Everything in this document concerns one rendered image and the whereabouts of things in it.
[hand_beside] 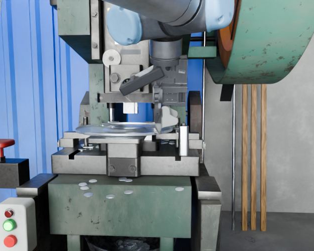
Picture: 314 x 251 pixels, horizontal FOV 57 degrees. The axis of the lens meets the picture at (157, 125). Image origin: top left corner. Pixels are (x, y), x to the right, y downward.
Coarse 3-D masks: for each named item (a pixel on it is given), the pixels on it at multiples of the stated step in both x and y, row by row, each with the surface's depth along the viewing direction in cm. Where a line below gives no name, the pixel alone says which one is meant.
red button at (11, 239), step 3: (6, 237) 68; (9, 237) 68; (12, 237) 69; (15, 237) 69; (3, 240) 69; (6, 240) 69; (9, 240) 68; (12, 240) 68; (15, 240) 69; (6, 243) 69; (9, 243) 69; (12, 243) 68; (15, 243) 69; (6, 246) 69; (9, 246) 69; (12, 246) 69
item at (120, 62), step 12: (108, 36) 89; (108, 48) 89; (120, 48) 89; (132, 48) 89; (144, 48) 89; (108, 60) 89; (120, 60) 89; (132, 60) 89; (144, 60) 89; (108, 72) 90; (120, 72) 87; (132, 72) 87; (108, 84) 91; (120, 84) 87
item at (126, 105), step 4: (124, 104) 98; (128, 104) 97; (132, 104) 97; (136, 104) 98; (124, 108) 98; (128, 108) 97; (132, 108) 97; (136, 108) 98; (124, 112) 98; (128, 112) 97; (132, 112) 97; (136, 112) 98
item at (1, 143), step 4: (0, 140) 80; (4, 140) 80; (8, 140) 80; (12, 140) 81; (0, 144) 76; (4, 144) 77; (8, 144) 79; (12, 144) 81; (0, 148) 79; (0, 152) 79; (0, 156) 79
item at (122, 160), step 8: (96, 136) 74; (104, 136) 74; (136, 136) 74; (144, 136) 76; (112, 144) 83; (120, 144) 83; (128, 144) 83; (136, 144) 83; (112, 152) 83; (120, 152) 83; (128, 152) 83; (136, 152) 83; (112, 160) 84; (120, 160) 83; (128, 160) 83; (136, 160) 83; (112, 168) 83; (120, 168) 84; (128, 168) 84; (136, 168) 83; (128, 176) 84; (136, 176) 84
